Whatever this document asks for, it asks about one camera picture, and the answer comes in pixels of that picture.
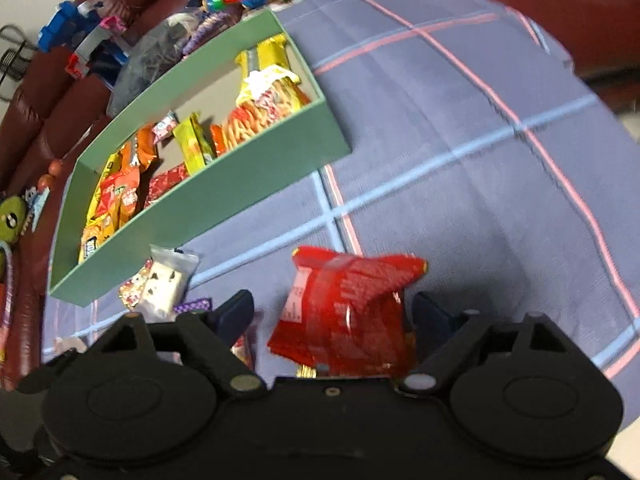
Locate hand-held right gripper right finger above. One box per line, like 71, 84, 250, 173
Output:
397, 290, 592, 397

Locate dark red leather sofa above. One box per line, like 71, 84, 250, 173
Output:
0, 0, 236, 392

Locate pile of colourful snack packets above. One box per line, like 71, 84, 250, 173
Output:
77, 34, 314, 264

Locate red white snack packet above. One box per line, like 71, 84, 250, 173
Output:
230, 332, 257, 372

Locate purple checked blanket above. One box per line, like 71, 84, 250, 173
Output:
42, 0, 640, 381

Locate small patterned candy packet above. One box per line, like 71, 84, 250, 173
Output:
118, 259, 154, 312

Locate light blue card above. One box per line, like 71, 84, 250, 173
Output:
19, 187, 52, 234

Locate orange wooden beads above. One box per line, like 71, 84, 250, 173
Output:
37, 159, 64, 192

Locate blue toy robot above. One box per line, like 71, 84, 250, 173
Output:
36, 0, 132, 82

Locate white dotted snack packet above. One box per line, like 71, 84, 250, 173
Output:
135, 244, 200, 324

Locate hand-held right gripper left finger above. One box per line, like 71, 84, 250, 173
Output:
87, 288, 267, 399

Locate purple wrapped candy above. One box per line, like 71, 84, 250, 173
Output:
174, 297, 214, 315

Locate green cardboard box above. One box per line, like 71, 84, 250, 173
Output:
48, 7, 352, 307

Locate grey plastic bag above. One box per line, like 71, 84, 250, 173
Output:
106, 14, 202, 117

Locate purple patterned packet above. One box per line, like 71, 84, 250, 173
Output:
181, 9, 242, 57

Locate large red snack packet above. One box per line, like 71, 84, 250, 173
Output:
266, 245, 429, 379

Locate green plush toy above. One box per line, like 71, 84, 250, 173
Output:
0, 195, 29, 242

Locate black wire rack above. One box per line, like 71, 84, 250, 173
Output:
0, 24, 39, 102

